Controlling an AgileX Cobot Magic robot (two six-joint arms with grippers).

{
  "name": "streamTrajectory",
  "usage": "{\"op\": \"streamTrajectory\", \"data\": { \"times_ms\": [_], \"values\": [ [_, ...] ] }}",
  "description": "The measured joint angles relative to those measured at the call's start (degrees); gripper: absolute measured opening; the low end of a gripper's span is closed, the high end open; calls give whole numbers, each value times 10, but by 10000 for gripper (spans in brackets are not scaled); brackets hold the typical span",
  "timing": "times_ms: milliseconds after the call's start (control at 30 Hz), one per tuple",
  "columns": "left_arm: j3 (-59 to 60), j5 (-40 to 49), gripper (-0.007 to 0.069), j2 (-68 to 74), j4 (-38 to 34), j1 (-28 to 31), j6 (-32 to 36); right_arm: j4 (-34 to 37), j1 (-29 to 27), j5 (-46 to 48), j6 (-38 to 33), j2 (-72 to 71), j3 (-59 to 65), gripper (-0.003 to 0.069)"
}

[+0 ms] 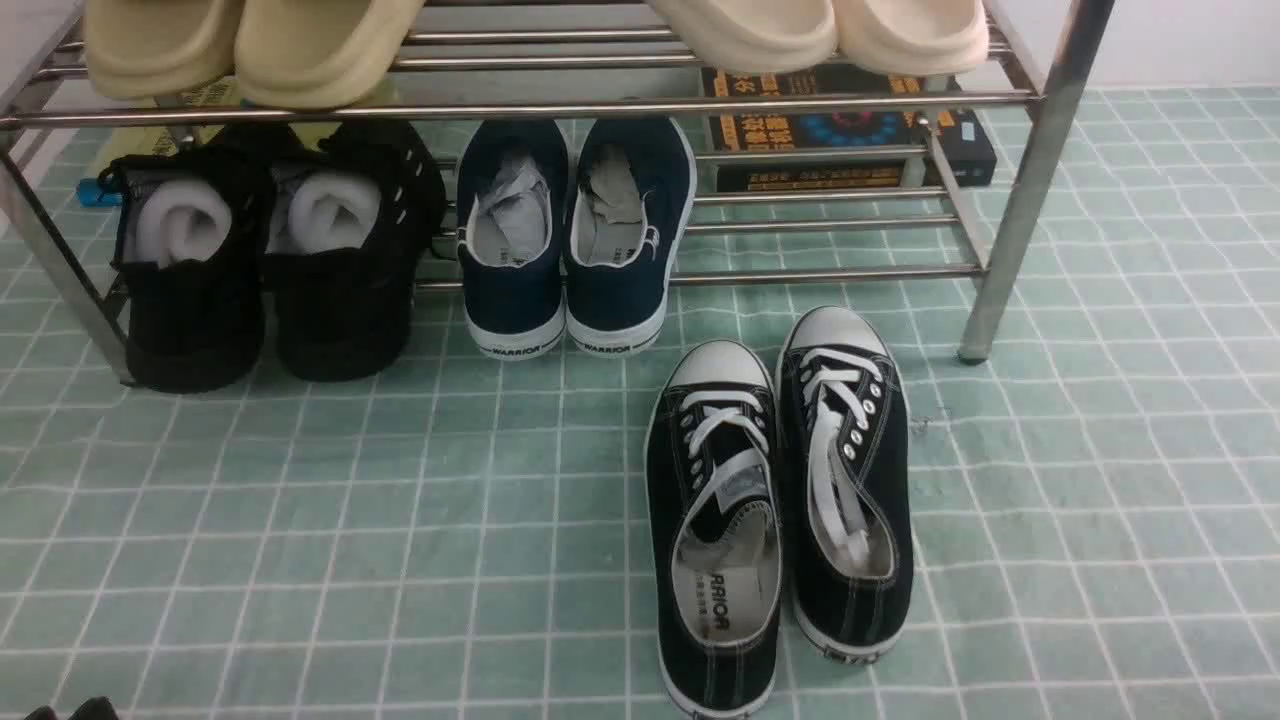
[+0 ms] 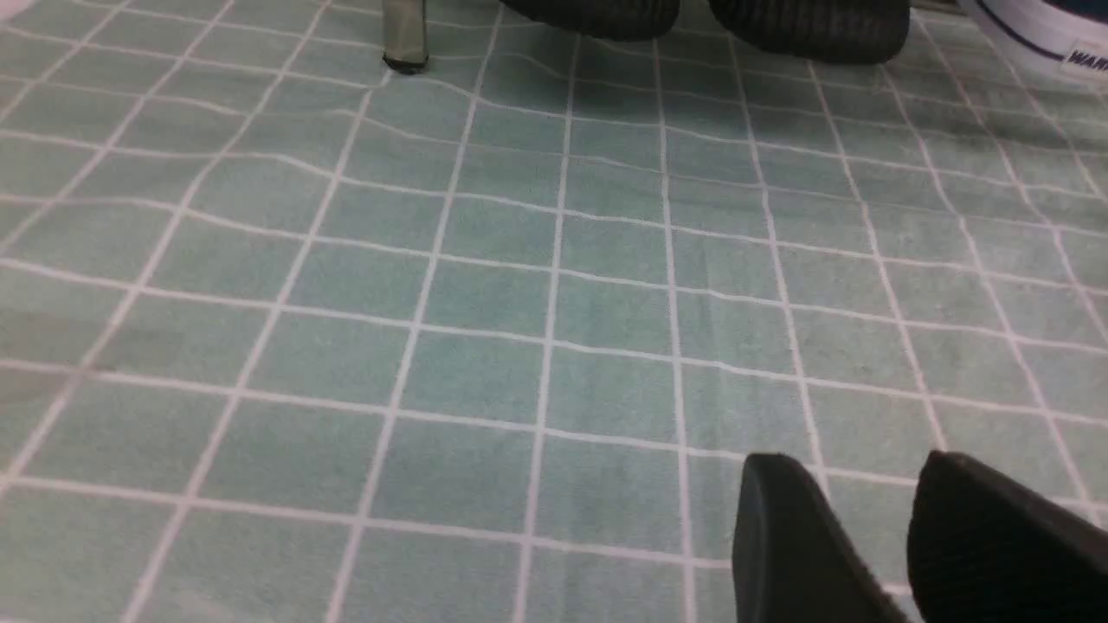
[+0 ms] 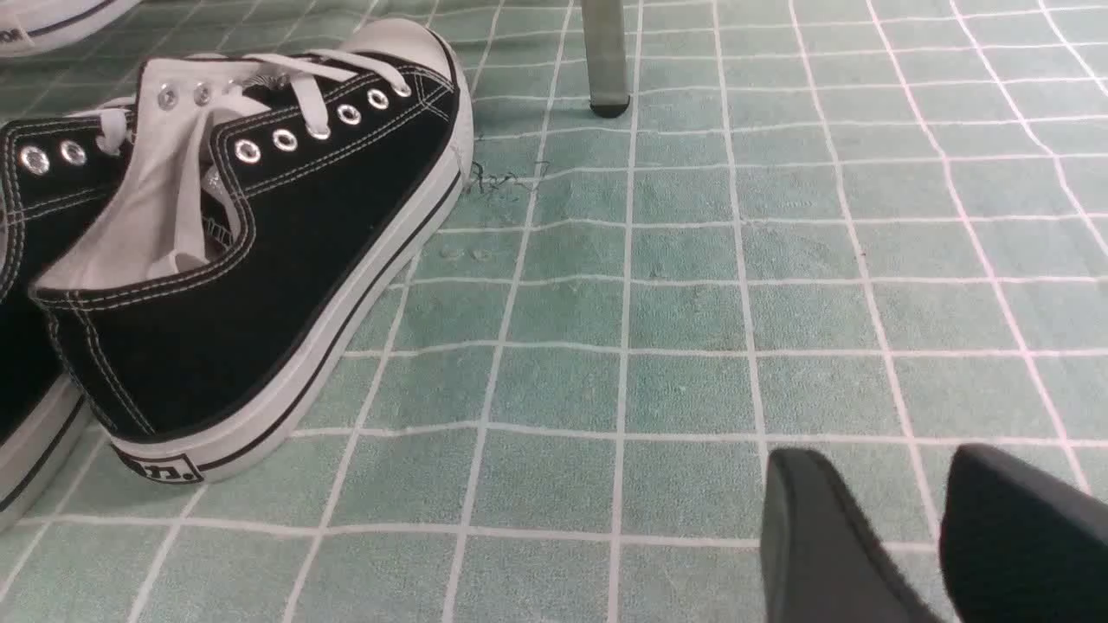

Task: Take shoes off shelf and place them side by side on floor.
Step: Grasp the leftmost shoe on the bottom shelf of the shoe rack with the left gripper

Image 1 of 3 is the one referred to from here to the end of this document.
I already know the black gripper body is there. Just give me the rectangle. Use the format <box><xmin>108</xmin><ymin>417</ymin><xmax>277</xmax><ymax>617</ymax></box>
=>
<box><xmin>24</xmin><ymin>697</ymin><xmax>119</xmax><ymax>720</ymax></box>

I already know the black knit sneaker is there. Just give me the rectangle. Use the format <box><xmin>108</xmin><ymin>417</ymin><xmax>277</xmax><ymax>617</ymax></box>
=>
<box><xmin>259</xmin><ymin>119</ymin><xmax>448</xmax><ymax>383</ymax></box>
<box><xmin>97</xmin><ymin>126</ymin><xmax>276</xmax><ymax>395</ymax></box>

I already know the silver metal shoe rack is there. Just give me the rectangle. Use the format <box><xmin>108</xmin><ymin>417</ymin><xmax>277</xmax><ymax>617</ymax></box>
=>
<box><xmin>3</xmin><ymin>1</ymin><xmax>1114</xmax><ymax>386</ymax></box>

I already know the yellow blue book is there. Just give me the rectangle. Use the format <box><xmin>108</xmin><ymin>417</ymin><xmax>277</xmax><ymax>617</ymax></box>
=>
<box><xmin>77</xmin><ymin>122</ymin><xmax>340</xmax><ymax>231</ymax></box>

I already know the navy canvas shoe left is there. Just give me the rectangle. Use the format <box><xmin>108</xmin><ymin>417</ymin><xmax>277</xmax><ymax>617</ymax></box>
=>
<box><xmin>454</xmin><ymin>119</ymin><xmax>571</xmax><ymax>361</ymax></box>

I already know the navy canvas shoe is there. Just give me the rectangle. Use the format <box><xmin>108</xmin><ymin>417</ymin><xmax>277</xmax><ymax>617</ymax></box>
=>
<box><xmin>454</xmin><ymin>119</ymin><xmax>571</xmax><ymax>361</ymax></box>
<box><xmin>564</xmin><ymin>117</ymin><xmax>698</xmax><ymax>356</ymax></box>

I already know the beige slipper far left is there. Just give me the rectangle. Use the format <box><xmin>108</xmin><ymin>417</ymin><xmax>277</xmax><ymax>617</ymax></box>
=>
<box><xmin>82</xmin><ymin>1</ymin><xmax>244</xmax><ymax>100</ymax></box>

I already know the beige slipper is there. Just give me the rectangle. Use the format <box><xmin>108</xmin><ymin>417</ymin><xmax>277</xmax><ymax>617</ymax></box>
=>
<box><xmin>234</xmin><ymin>1</ymin><xmax>424</xmax><ymax>110</ymax></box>
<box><xmin>82</xmin><ymin>1</ymin><xmax>244</xmax><ymax>100</ymax></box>

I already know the black canvas sneaker left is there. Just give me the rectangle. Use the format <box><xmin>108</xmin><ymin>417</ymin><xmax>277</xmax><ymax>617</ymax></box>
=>
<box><xmin>644</xmin><ymin>340</ymin><xmax>783</xmax><ymax>719</ymax></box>

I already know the black canvas sneaker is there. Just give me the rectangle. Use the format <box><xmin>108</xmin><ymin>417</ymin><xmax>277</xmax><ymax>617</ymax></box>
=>
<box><xmin>644</xmin><ymin>340</ymin><xmax>783</xmax><ymax>719</ymax></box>
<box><xmin>774</xmin><ymin>306</ymin><xmax>914</xmax><ymax>665</ymax></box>

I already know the navy canvas shoe right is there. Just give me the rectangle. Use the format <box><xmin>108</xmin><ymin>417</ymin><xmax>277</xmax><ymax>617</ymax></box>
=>
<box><xmin>564</xmin><ymin>117</ymin><xmax>698</xmax><ymax>356</ymax></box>

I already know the black canvas sneaker right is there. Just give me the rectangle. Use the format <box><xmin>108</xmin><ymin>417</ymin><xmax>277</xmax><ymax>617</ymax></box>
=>
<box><xmin>774</xmin><ymin>306</ymin><xmax>914</xmax><ymax>665</ymax></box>

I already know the cream slipper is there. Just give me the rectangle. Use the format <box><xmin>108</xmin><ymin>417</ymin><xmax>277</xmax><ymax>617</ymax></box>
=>
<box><xmin>648</xmin><ymin>1</ymin><xmax>838</xmax><ymax>76</ymax></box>
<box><xmin>832</xmin><ymin>1</ymin><xmax>989</xmax><ymax>77</ymax></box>

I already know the cream slipper far right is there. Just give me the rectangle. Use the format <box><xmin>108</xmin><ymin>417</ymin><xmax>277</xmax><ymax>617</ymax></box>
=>
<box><xmin>832</xmin><ymin>1</ymin><xmax>989</xmax><ymax>77</ymax></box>

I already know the black orange book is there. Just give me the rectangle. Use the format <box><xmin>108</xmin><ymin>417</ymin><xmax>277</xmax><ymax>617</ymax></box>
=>
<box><xmin>701</xmin><ymin>65</ymin><xmax>998</xmax><ymax>193</ymax></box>

